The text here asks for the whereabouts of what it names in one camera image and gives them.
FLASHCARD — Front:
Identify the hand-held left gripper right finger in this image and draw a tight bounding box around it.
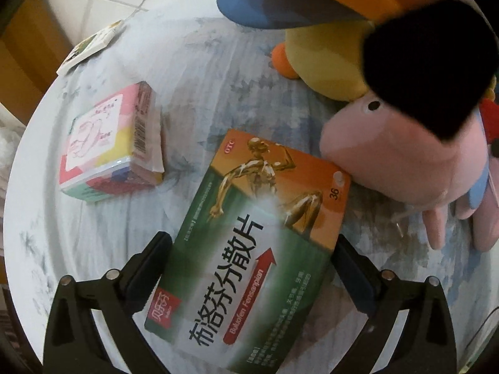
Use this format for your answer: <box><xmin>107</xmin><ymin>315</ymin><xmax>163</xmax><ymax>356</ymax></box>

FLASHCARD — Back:
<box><xmin>323</xmin><ymin>234</ymin><xmax>458</xmax><ymax>374</ymax></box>

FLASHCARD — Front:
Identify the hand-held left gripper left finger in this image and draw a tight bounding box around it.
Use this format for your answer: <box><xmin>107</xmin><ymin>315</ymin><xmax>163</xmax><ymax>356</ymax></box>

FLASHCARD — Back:
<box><xmin>42</xmin><ymin>231</ymin><xmax>174</xmax><ymax>374</ymax></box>

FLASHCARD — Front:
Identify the green orange medicine box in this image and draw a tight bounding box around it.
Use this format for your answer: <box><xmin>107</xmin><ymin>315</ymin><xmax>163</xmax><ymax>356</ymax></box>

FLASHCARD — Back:
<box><xmin>144</xmin><ymin>128</ymin><xmax>352</xmax><ymax>374</ymax></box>

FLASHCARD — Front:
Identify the pink pig plush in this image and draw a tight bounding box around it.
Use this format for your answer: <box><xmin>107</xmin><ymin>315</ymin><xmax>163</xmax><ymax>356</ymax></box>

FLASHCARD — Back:
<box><xmin>320</xmin><ymin>93</ymin><xmax>499</xmax><ymax>252</ymax></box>

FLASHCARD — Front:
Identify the pink yellow tissue pack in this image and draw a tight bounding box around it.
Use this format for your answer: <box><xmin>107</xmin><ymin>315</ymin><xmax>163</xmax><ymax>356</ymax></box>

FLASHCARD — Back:
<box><xmin>58</xmin><ymin>81</ymin><xmax>165</xmax><ymax>203</ymax></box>

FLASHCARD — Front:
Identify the white curtain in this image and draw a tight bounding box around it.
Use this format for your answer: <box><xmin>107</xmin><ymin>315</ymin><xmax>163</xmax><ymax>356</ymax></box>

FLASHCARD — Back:
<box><xmin>0</xmin><ymin>101</ymin><xmax>28</xmax><ymax>203</ymax></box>

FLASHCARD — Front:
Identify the yellow plush toy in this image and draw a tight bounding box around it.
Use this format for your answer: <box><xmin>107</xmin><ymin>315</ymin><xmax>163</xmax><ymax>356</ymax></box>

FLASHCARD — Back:
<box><xmin>271</xmin><ymin>19</ymin><xmax>377</xmax><ymax>102</ymax></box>

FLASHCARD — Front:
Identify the wooden door frame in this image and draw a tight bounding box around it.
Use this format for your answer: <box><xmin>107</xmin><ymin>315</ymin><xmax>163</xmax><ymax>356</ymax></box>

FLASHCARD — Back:
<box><xmin>0</xmin><ymin>0</ymin><xmax>63</xmax><ymax>104</ymax></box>

